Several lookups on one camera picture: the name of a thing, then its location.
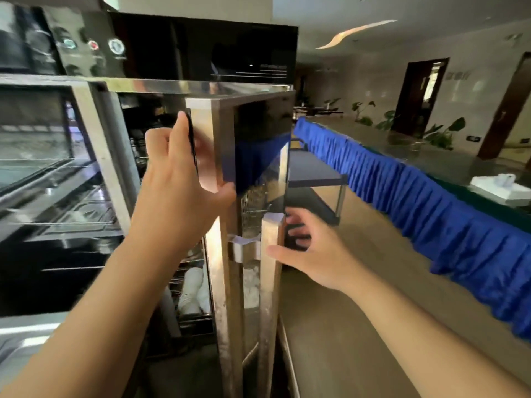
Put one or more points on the closed glass cabinet door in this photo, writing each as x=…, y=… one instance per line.
x=37, y=132

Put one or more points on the red round cabinet button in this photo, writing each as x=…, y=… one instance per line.
x=93, y=45

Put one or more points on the stack of white cups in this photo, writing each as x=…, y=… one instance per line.
x=191, y=290

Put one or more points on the glass cabinet door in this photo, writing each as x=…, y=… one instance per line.
x=37, y=132
x=224, y=285

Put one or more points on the black wall socket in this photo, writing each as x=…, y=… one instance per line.
x=473, y=138

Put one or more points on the person's left middle finger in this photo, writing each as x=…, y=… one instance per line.
x=157, y=142

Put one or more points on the person's left hand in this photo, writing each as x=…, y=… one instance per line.
x=174, y=203

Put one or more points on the white round cabinet button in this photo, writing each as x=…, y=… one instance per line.
x=116, y=46

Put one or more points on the curved ceiling light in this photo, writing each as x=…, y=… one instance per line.
x=352, y=32

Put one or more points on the person's right forearm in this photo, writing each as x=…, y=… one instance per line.
x=423, y=344

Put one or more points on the person's right thumb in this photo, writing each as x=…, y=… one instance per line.
x=286, y=252

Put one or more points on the person's right middle finger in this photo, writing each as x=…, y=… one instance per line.
x=298, y=230

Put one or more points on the low dark blue table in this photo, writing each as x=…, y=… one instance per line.
x=311, y=169

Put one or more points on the person's left thumb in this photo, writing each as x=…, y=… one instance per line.
x=222, y=196

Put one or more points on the white tissue box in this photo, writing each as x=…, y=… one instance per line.
x=498, y=190

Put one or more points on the green potted plant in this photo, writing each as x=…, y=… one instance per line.
x=444, y=134
x=388, y=120
x=364, y=113

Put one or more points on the green round cabinet button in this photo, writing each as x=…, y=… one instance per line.
x=69, y=43

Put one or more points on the dark brown door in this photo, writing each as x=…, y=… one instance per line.
x=508, y=111
x=415, y=99

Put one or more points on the steel disinfection cabinet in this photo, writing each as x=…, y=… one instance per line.
x=186, y=45

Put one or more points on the blue pleated table skirt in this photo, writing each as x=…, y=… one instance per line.
x=448, y=227

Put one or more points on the person's left forearm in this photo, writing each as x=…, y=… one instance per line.
x=91, y=323

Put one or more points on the person's right hand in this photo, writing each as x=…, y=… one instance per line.
x=325, y=256

